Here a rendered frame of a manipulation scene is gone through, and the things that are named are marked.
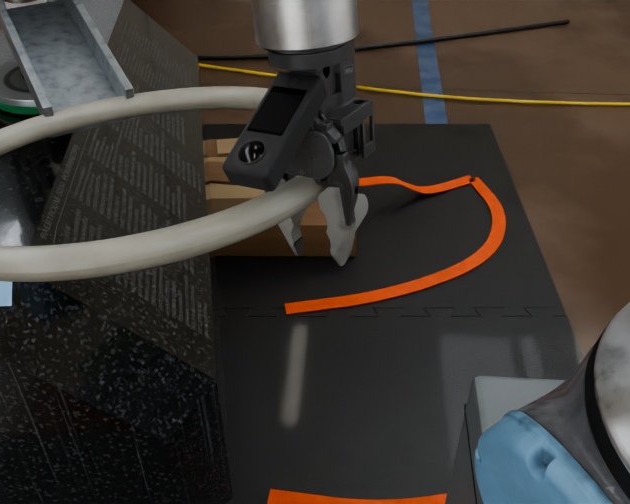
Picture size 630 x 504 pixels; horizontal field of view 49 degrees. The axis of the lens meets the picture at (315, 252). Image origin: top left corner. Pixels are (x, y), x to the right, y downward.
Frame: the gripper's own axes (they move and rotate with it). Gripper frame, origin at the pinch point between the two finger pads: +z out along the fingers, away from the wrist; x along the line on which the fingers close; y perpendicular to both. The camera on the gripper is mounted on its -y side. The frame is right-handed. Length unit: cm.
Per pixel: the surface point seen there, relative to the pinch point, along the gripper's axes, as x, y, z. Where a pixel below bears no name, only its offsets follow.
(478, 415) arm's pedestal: -15.8, 4.9, 19.4
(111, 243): 7.6, -17.7, -8.6
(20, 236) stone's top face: 51, 0, 9
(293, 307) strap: 69, 86, 82
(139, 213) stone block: 54, 25, 18
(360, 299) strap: 54, 100, 83
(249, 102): 22.9, 21.4, -6.4
